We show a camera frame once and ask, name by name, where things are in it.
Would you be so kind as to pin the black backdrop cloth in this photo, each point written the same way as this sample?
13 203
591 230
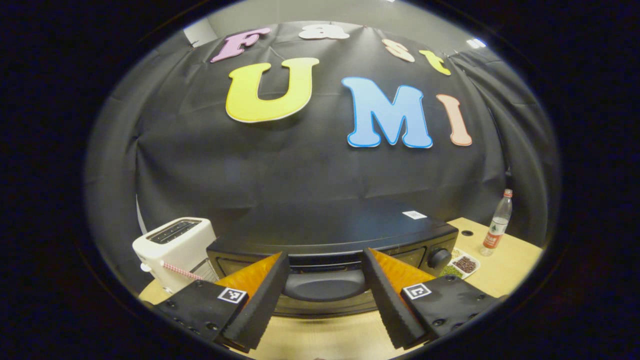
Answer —
300 165

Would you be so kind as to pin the black electric oven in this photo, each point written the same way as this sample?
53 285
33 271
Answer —
330 230

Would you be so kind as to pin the clear water bottle red label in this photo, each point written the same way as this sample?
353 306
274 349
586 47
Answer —
496 225

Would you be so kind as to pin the white toaster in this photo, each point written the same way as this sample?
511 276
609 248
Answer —
175 247

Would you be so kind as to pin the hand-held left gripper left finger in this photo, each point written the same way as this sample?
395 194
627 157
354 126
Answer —
265 305

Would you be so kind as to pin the small ceiling spotlight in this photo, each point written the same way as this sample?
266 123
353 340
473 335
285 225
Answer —
476 43

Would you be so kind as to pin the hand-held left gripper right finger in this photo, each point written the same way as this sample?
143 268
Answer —
390 305

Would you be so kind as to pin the white divided dish of beans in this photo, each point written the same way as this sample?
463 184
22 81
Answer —
465 264

